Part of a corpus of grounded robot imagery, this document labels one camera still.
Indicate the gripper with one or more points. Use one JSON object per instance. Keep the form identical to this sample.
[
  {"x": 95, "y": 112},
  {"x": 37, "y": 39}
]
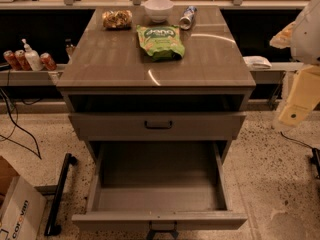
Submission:
[{"x": 307, "y": 37}]

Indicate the grey drawer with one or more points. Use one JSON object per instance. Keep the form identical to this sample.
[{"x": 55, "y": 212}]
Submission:
[
  {"x": 152, "y": 126},
  {"x": 154, "y": 186}
]

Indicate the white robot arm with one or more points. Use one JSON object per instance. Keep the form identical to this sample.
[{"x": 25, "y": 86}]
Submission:
[{"x": 302, "y": 36}]

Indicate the grey wooden drawer cabinet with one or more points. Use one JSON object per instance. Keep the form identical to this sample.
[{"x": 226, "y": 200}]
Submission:
[{"x": 110, "y": 73}]

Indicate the red soda can middle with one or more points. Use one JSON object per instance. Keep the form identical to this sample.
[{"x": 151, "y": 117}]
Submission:
[{"x": 21, "y": 58}]

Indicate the red soda can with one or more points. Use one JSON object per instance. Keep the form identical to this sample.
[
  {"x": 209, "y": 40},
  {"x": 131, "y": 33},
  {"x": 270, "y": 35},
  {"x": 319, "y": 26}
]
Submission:
[
  {"x": 21, "y": 58},
  {"x": 9, "y": 56},
  {"x": 48, "y": 61}
]

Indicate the white folded cloth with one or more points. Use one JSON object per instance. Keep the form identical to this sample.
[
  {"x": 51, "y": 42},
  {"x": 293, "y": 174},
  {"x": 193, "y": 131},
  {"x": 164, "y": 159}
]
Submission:
[{"x": 257, "y": 62}]

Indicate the blue white can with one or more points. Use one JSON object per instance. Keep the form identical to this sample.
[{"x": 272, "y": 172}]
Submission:
[{"x": 187, "y": 18}]

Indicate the green snack bag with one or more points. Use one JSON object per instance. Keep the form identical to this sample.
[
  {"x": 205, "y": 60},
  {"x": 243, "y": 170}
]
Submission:
[{"x": 161, "y": 42}]

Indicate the white bowl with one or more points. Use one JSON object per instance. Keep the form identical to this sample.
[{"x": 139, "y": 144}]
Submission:
[{"x": 158, "y": 10}]

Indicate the small dark glass bottle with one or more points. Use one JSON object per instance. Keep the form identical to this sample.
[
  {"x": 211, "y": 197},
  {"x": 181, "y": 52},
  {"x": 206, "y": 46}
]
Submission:
[{"x": 69, "y": 47}]

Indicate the red soda can right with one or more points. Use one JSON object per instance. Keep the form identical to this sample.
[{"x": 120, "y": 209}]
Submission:
[{"x": 48, "y": 61}]

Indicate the white soap dispenser bottle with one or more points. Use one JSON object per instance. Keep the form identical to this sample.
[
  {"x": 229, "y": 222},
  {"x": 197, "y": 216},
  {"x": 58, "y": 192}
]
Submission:
[{"x": 32, "y": 57}]

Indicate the black metal floor stand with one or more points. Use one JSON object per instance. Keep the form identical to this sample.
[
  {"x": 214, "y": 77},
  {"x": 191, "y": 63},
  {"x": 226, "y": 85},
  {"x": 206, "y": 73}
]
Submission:
[{"x": 52, "y": 228}]

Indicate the red soda can left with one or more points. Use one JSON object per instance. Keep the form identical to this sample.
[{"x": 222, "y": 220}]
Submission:
[{"x": 9, "y": 56}]

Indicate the cardboard box with logo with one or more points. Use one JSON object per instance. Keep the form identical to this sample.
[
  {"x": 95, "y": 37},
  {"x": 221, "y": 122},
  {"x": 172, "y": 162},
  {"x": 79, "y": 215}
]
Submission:
[{"x": 22, "y": 206}]

